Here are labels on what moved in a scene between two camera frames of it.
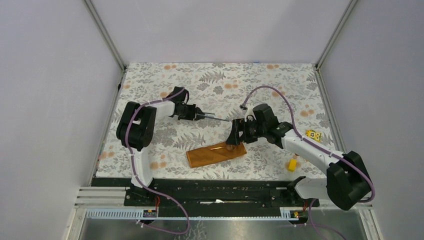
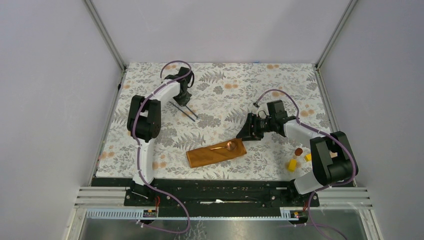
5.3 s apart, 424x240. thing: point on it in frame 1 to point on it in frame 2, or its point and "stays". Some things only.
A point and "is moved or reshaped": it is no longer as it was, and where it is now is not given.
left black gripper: [192, 112] to [183, 101]
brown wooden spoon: [229, 147] stays
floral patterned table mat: [226, 92] stays
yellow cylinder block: [292, 165] stays
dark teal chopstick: [216, 118] is moved or reshaped
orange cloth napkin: [203, 156] stays
